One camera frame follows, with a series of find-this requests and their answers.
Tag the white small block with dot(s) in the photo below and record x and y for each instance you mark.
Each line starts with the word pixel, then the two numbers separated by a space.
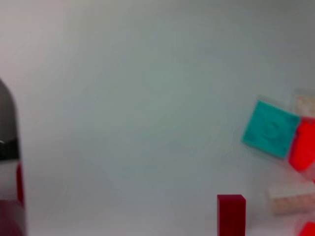
pixel 290 201

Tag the red small square block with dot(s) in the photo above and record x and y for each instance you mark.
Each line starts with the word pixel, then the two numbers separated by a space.
pixel 308 229

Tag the teal square block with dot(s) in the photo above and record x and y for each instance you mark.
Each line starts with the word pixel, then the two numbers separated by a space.
pixel 268 130

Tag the translucent white pink block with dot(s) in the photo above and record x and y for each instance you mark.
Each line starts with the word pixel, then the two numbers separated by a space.
pixel 305 104

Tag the dark red long block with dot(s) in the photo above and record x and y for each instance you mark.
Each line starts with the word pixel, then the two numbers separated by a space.
pixel 231 216

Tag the orange red sloped block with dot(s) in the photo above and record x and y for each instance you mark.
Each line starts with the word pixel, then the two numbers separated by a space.
pixel 304 145

